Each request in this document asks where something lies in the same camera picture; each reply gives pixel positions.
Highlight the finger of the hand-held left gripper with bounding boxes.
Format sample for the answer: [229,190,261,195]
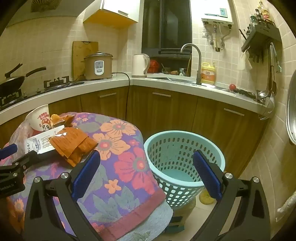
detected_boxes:
[10,151,40,171]
[0,144,18,160]

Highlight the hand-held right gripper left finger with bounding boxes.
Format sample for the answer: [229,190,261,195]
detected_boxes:
[23,150,102,241]

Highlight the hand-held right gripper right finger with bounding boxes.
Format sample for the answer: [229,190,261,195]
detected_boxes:
[193,150,271,241]

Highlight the white paper carton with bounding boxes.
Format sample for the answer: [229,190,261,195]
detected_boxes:
[24,125,66,154]

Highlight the orange snack wrapper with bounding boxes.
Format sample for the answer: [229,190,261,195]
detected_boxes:
[50,127,99,168]

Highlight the white instant noodle bowl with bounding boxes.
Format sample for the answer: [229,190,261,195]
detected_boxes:
[25,104,55,132]

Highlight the large orange peel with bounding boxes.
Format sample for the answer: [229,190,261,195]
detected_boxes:
[50,113,64,128]

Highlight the light blue plastic basket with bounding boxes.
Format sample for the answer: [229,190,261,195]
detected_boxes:
[144,130,226,208]

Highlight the yellow sponge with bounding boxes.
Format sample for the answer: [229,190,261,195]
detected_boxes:
[199,189,215,205]

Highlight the floral purple blanket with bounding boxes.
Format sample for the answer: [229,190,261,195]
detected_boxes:
[6,112,174,241]

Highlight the black frying pan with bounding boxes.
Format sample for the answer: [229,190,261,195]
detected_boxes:
[0,63,47,96]

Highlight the wooden base cabinet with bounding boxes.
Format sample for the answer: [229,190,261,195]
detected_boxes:
[0,85,270,176]

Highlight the black gas stove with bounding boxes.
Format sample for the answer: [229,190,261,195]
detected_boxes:
[0,75,85,109]

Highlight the dark scrub brush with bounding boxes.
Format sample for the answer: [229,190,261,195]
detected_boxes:
[236,89,256,98]

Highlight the steel ladle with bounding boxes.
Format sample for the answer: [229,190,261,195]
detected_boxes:
[257,43,278,99]

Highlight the steel sink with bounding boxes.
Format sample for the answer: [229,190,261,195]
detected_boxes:
[150,77,229,90]

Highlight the yellow dish soap bottle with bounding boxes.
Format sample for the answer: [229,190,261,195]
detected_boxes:
[201,62,216,86]

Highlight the steel kitchen faucet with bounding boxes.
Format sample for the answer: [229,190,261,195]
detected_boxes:
[180,43,202,85]

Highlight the steel pot lid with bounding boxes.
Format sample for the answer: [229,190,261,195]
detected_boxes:
[285,70,296,146]

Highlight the beige rice cooker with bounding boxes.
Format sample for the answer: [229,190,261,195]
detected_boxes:
[81,52,114,81]

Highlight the wooden cutting board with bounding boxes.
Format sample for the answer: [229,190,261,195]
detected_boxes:
[72,41,99,81]

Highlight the white hanging cloth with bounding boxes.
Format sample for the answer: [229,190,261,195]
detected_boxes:
[238,51,253,71]

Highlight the white electric kettle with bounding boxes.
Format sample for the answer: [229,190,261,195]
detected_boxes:
[131,54,150,78]

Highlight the red pot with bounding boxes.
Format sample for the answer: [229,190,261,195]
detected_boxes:
[149,60,160,73]

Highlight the water heater pipes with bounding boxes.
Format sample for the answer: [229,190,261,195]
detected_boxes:
[203,23,232,52]

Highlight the ceiling vent fan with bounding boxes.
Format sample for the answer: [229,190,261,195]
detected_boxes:
[31,0,61,13]

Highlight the dark window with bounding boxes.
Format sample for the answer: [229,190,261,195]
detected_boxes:
[142,0,193,61]

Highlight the white water heater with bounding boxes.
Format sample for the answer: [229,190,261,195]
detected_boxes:
[190,0,233,26]

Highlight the red label sauce bottle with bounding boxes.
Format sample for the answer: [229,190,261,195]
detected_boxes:
[259,1,275,24]

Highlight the black power cable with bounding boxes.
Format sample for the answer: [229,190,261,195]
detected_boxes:
[112,72,131,121]

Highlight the steel wire strainer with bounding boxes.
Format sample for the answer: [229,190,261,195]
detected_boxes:
[258,91,276,120]

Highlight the black wall shelf rack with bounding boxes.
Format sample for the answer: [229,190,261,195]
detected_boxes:
[241,24,282,64]

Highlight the white wall cabinet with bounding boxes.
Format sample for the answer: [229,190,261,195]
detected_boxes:
[83,0,141,29]

